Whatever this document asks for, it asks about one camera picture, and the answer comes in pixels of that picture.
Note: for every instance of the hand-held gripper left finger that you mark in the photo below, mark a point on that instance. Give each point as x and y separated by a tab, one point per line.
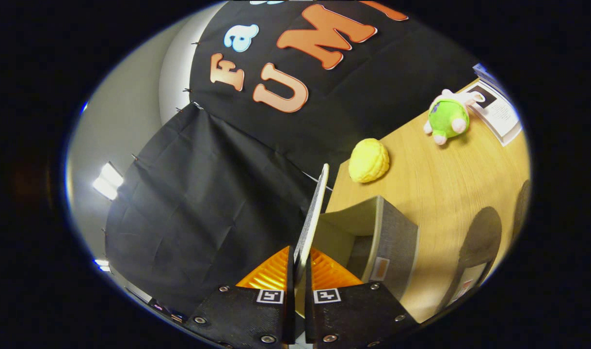
289	320

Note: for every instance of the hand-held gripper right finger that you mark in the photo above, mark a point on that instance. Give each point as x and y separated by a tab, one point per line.
309	320

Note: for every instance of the grey fabric storage box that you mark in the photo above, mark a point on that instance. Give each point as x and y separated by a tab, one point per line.
397	242

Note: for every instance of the brown fuzzy slipper shoe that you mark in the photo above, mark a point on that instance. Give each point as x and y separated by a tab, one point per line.
522	208
479	237

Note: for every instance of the black backdrop cloth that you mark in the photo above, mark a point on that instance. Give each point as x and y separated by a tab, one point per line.
203	194

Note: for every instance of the yellow bread-shaped toy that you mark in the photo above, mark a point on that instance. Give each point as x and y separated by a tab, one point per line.
369	161

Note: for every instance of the ceiling light panel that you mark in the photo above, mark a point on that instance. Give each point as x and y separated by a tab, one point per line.
107	182
102	264

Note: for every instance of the green and pink plush toy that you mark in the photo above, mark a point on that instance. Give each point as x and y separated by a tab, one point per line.
448	118

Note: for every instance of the row of black cloth clips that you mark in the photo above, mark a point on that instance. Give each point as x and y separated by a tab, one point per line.
187	89

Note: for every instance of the white book with dark photo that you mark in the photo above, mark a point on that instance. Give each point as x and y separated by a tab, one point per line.
499	114

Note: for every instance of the blue cover book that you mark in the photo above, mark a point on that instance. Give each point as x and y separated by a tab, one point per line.
487	75

